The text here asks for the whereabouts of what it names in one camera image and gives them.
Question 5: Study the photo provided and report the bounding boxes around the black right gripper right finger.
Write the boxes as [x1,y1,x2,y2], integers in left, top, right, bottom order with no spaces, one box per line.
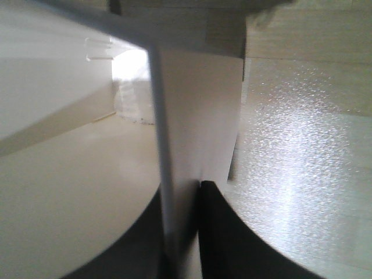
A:
[198,181,318,278]

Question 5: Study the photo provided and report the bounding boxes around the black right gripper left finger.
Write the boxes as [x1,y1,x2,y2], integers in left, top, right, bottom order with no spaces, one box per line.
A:
[62,185,175,279]

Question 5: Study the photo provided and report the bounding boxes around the white plastic trash bin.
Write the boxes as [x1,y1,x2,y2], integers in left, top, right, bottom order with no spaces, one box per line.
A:
[1,1,243,278]

